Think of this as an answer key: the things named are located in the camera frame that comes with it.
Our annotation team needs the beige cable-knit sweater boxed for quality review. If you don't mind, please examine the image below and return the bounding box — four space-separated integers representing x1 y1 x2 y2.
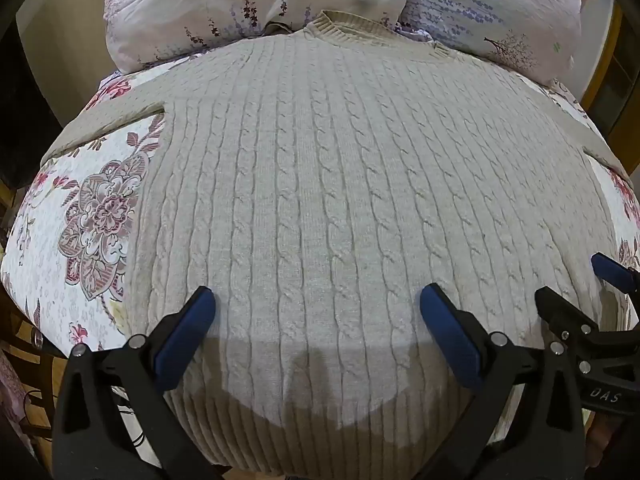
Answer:
40 10 634 465

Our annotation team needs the floral bed sheet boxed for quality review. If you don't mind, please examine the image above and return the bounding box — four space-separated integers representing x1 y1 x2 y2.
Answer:
0 67 640 361

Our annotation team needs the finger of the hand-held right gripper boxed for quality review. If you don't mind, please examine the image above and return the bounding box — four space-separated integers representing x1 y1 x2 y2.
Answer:
534 286 602 343
590 252 640 295

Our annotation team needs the pink floral pillow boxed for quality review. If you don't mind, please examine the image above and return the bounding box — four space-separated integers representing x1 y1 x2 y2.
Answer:
97 0 412 75

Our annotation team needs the wooden bed frame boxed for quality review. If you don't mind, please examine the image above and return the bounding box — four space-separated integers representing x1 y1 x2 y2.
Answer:
577 2 640 173

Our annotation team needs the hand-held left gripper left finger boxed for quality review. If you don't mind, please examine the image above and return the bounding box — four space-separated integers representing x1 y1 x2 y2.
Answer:
52 286 217 480

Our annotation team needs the lavender print pillow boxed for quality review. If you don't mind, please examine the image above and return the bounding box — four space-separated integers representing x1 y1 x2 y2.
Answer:
399 0 597 92

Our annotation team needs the black cable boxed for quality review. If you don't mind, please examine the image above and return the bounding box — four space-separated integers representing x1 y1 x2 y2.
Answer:
114 391 148 448

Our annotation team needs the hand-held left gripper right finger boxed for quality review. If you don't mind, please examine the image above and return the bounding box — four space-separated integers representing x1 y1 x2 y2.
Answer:
419 282 587 480

